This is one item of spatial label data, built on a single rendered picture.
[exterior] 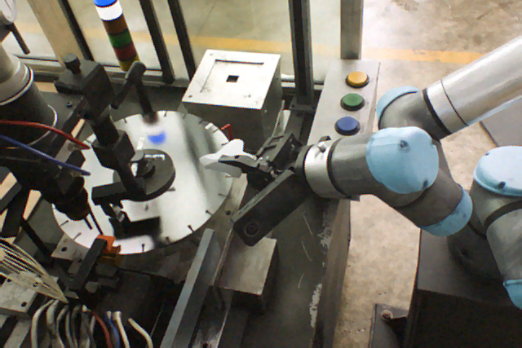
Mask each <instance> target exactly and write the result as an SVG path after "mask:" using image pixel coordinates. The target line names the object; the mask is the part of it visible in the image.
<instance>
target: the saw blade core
mask: <svg viewBox="0 0 522 348"><path fill-rule="evenodd" d="M165 115H166V117H165ZM185 115H186V113H183V112H167V113H166V112H147V113H146V118H144V117H145V114H144V113H142V114H139V115H135V116H132V117H128V118H125V119H126V122H127V123H126V124H125V121H124V119H122V120H120V121H117V122H114V124H115V126H116V127H117V129H119V130H125V131H126V132H127V134H128V136H129V138H130V141H131V143H132V145H133V148H134V149H135V150H136V149H137V147H138V144H139V139H140V138H141V137H144V138H145V142H144V147H143V149H145V148H155V149H159V150H162V151H164V152H166V153H168V154H169V155H170V157H171V158H172V160H173V162H174V165H175V175H174V177H173V179H172V181H171V182H170V184H169V185H168V186H167V187H166V188H165V189H164V190H163V191H161V192H159V193H157V194H156V195H154V196H150V197H146V198H141V199H133V198H131V199H127V200H121V203H122V205H123V207H124V209H122V210H121V213H120V214H119V215H118V216H117V219H115V218H110V217H108V216H105V214H104V212H103V210H102V209H101V207H100V206H99V205H98V206H95V205H94V203H93V202H92V200H91V189H92V187H94V186H98V185H103V184H107V183H113V171H114V170H111V169H109V168H104V167H102V166H101V165H100V163H99V161H98V159H97V157H96V155H95V153H94V151H93V149H92V147H91V143H92V142H93V141H94V140H95V135H94V134H93V135H92V136H91V137H89V138H88V139H87V141H89V142H91V143H88V142H87V141H86V140H85V141H84V142H83V143H85V144H87V145H89V146H90V147H91V149H90V150H82V153H83V155H84V156H85V158H86V161H85V163H84V164H83V166H82V168H81V169H84V170H87V171H90V172H91V175H90V176H86V175H83V176H84V178H85V186H84V187H85V189H86V190H87V192H88V194H89V199H88V201H89V203H90V206H91V210H92V212H93V214H94V215H95V218H96V220H97V222H98V224H99V225H100V228H101V230H102V232H103V233H104V235H106V236H114V237H115V241H114V242H113V245H112V247H111V249H110V250H109V251H108V250H106V253H112V254H116V253H117V254H134V253H142V252H143V247H142V245H143V244H145V246H144V252H149V251H153V250H156V249H160V248H163V247H166V246H169V243H168V241H167V239H166V238H168V237H169V238H170V239H169V241H170V244H174V243H176V242H178V241H180V240H182V239H184V238H186V237H187V236H190V235H191V234H192V231H191V230H190V229H189V227H188V226H191V228H192V230H193V231H194V232H195V231H196V229H198V228H199V227H201V226H202V225H203V224H204V223H205V222H207V221H208V220H209V219H210V218H211V217H212V215H211V214H215V212H216V211H217V210H218V209H219V207H220V206H221V204H222V203H223V202H224V200H225V198H226V196H227V195H228V192H229V190H230V188H231V186H232V181H233V178H225V176H228V177H232V176H231V175H230V174H227V173H225V172H218V171H216V170H213V169H206V168H205V167H204V165H203V164H202V163H201V162H200V161H199V160H200V158H201V157H203V156H205V155H208V154H213V153H214V154H215V153H217V152H218V151H219V150H221V149H222V148H223V147H224V146H226V145H227V144H228V140H227V139H226V137H225V136H224V135H223V133H222V132H221V131H220V130H218V128H217V127H215V126H214V125H212V126H210V127H209V128H208V129H206V128H205V127H207V126H208V125H209V124H211V123H209V122H208V121H206V120H204V119H202V118H200V117H196V116H193V115H191V114H187V115H186V116H185ZM184 116H185V118H184ZM183 118H184V119H183ZM199 123H201V124H200V125H198V124H199ZM213 132H214V133H213ZM212 133H213V134H212ZM223 144H224V145H223ZM221 145H223V146H221ZM218 194H221V195H223V196H218ZM52 207H53V211H54V215H55V218H56V220H57V222H58V223H59V225H60V227H61V229H62V230H63V231H65V233H66V234H67V235H68V236H69V238H70V237H71V239H72V240H74V239H75V238H76V237H77V238H76V239H75V240H74V241H75V242H76V243H78V244H79V245H81V246H82V247H84V248H87V249H89V248H90V246H91V244H92V243H93V241H94V239H95V238H96V237H97V235H98V234H99V231H98V229H97V227H96V225H95V224H94V222H93V219H92V217H91V215H90V214H89V215H88V217H87V219H88V220H89V222H90V224H91V225H92V227H93V229H92V230H91V229H90V228H89V227H88V226H87V224H86V222H84V220H81V221H73V220H71V219H69V218H68V217H67V216H66V215H65V214H62V213H59V212H58V211H57V210H56V209H55V206H54V205H53V204H52ZM207 210H208V211H209V212H210V213H211V214H209V213H206V211H207ZM67 221H69V222H67ZM62 224H63V225H62ZM79 233H81V235H79V236H78V234H79ZM118 246H121V247H120V248H119V250H118V252H117V247H118Z"/></svg>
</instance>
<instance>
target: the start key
mask: <svg viewBox="0 0 522 348"><path fill-rule="evenodd" d="M362 104H363V98H362V96H361V95H360V94H357V93H354V94H353V92H352V94H347V95H345V96H344V97H343V106H344V107H346V108H351V109H353V108H359V107H360V106H362Z"/></svg>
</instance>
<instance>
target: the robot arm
mask: <svg viewBox="0 0 522 348"><path fill-rule="evenodd" d="M521 100H522V35H521V36H519V37H517V38H514V39H513V40H511V41H509V42H507V43H506V44H503V46H500V47H499V48H498V49H496V50H494V51H490V52H489V53H488V54H486V55H483V56H482V57H480V58H478V59H476V60H475V61H474V62H472V63H470V64H468V65H467V66H465V67H462V68H460V69H459V70H457V71H455V72H453V73H451V74H449V75H448V76H445V77H443V79H441V80H439V81H437V82H436V83H434V84H432V85H430V86H429V87H426V88H424V89H422V90H420V89H418V88H416V87H414V86H402V87H393V88H391V89H390V90H388V91H386V92H385V93H384V94H383V95H382V96H381V97H380V99H379V100H378V104H377V107H376V113H377V118H378V132H373V133H368V134H359V135H355V136H350V137H346V138H341V139H334V140H332V139H331V138H330V137H329V136H328V135H327V136H323V137H321V138H320V140H319V141H318V143H316V144H312V145H307V146H304V145H303V143H302V142H301V141H298V140H297V138H296V137H295V136H294V134H293V133H289V134H282V135H278V136H274V137H270V138H268V140H266V141H265V143H264V144H263V146H262V147H261V148H260V149H259V150H258V152H257V153H256V154H255V156H256V158H257V160H254V159H253V157H252V156H251V155H250V154H247V153H244V152H243V151H242V149H243V142H242V141H241V140H239V139H234V140H232V141H231V142H229V143H228V144H227V145H226V146H224V147H223V148H222V149H221V150H219V151H218V152H217V153H215V154H214V153H213V154H208V155H205V156H203V157H201V158H200V160H199V161H200V162H201V163H202V164H203V165H204V167H205V168H206V169H213V170H216V171H218V172H225V173H227V174H230V175H231V176H233V177H235V178H239V177H240V176H241V174H246V180H247V181H246V182H247V183H248V184H249V185H251V186H252V188H253V189H254V190H255V191H256V193H257V195H256V196H254V197H253V198H252V199H251V200H250V201H249V202H247V203H246V204H245V205H244V206H243V207H241V208H240V209H239V210H238V211H237V212H236V213H235V214H234V215H233V216H232V217H230V219H229V225H230V227H231V228H232V229H233V231H234V232H235V233H236V234H237V235H238V236H239V238H240V239H241V241H242V242H243V243H244V244H245V245H246V246H249V247H253V246H254V245H256V244H257V243H258V242H259V240H261V239H262V238H263V237H265V236H266V235H267V234H268V233H269V232H270V231H271V230H272V229H273V228H274V227H276V226H277V225H278V224H279V223H280V222H282V221H283V220H284V219H285V218H286V217H287V216H289V215H290V214H291V213H292V212H293V211H294V210H296V209H297V208H298V207H299V206H300V205H301V204H302V203H303V202H304V201H305V200H306V199H308V198H309V197H310V196H322V197H338V196H358V195H374V196H376V197H377V198H379V199H380V200H382V201H383V202H385V204H386V205H388V206H389V207H391V208H392V209H394V210H395V211H396V212H397V213H399V214H400V215H403V216H404V217H405V218H407V219H408V220H409V221H410V222H412V224H413V225H415V226H416V227H418V228H422V229H423V230H424V231H428V232H429V233H431V234H432V235H435V236H447V243H448V244H449V248H450V251H451V253H452V254H453V256H454V257H455V258H456V259H457V260H458V261H459V262H460V263H461V264H462V265H463V266H464V267H465V268H466V269H468V270H469V271H471V272H473V273H475V274H478V275H482V276H485V277H489V278H493V279H495V280H502V281H504V283H503V285H504V287H505V288H507V292H508V293H509V297H510V298H511V300H512V301H513V303H514V304H515V305H516V306H517V307H518V308H520V309H521V310H522V147H502V148H496V149H494V150H491V151H489V152H486V153H485V154H484V155H483V156H482V157H481V158H480V161H479V163H478V166H476V167H475V168H474V170H473V179H472V183H471V188H470V191H469V194H467V193H466V192H465V191H464V188H463V187H462V186H461V185H460V184H459V183H456V182H455V181H454V180H453V177H452V175H451V173H450V170H449V166H448V163H447V160H446V158H445V154H444V151H443V148H442V145H441V142H440V141H441V140H442V139H444V138H446V137H448V136H450V135H451V134H454V133H457V132H458V131H459V130H461V129H463V128H465V127H467V126H469V125H471V124H473V123H476V122H478V121H481V120H483V119H485V118H486V117H490V116H492V115H493V114H495V113H497V112H500V111H502V110H504V109H506V108H509V107H510V106H511V105H512V104H516V103H518V102H520V101H521ZM280 138H283V139H282V140H281V141H280V142H278V143H272V141H273V140H274V139H280ZM295 142H296V143H295ZM271 143H272V144H271ZM297 144H298V145H297Z"/></svg>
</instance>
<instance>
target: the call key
mask: <svg viewBox="0 0 522 348"><path fill-rule="evenodd" d="M347 81H348V82H349V83H350V84H352V85H354V86H360V85H363V84H365V83H366V82H367V75H366V73H364V72H362V71H355V72H352V73H349V75H348V77H347Z"/></svg>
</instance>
